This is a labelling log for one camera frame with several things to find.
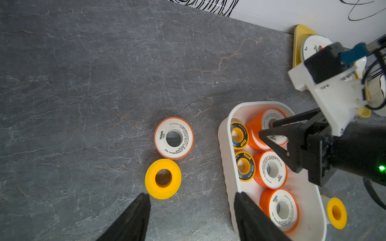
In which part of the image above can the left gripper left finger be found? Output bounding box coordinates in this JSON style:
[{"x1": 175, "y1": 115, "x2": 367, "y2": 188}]
[{"x1": 97, "y1": 193, "x2": 151, "y2": 241}]

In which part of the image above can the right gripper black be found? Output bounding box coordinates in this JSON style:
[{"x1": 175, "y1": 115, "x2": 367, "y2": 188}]
[{"x1": 259, "y1": 108, "x2": 336, "y2": 186}]

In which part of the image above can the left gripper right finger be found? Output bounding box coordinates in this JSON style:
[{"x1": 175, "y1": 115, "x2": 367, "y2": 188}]
[{"x1": 234, "y1": 192, "x2": 291, "y2": 241}]

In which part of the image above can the orange sealing tape roll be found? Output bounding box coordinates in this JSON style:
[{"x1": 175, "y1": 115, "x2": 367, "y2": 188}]
[
  {"x1": 246, "y1": 108, "x2": 286, "y2": 151},
  {"x1": 253, "y1": 151, "x2": 287, "y2": 190},
  {"x1": 259, "y1": 188, "x2": 300, "y2": 234},
  {"x1": 154, "y1": 117, "x2": 195, "y2": 160}
]

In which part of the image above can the yellow black tape roll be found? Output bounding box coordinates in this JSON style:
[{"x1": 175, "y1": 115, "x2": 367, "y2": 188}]
[
  {"x1": 235, "y1": 151, "x2": 255, "y2": 182},
  {"x1": 230, "y1": 122, "x2": 249, "y2": 150}
]

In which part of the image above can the white plastic storage box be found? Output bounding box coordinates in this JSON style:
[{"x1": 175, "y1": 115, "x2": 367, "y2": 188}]
[{"x1": 218, "y1": 101, "x2": 327, "y2": 241}]

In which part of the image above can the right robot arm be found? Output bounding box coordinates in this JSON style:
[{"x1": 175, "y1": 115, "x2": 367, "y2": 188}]
[{"x1": 259, "y1": 108, "x2": 386, "y2": 186}]

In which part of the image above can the yellow sealing tape roll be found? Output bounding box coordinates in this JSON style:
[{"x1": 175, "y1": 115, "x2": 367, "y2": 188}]
[
  {"x1": 145, "y1": 159, "x2": 182, "y2": 200},
  {"x1": 321, "y1": 195, "x2": 347, "y2": 230}
]

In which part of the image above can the watermelon pattern plate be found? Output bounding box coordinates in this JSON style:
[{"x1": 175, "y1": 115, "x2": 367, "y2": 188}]
[{"x1": 300, "y1": 35, "x2": 367, "y2": 79}]

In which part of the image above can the yellow tray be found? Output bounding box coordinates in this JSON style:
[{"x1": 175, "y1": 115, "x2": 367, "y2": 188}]
[{"x1": 292, "y1": 24, "x2": 372, "y2": 118}]

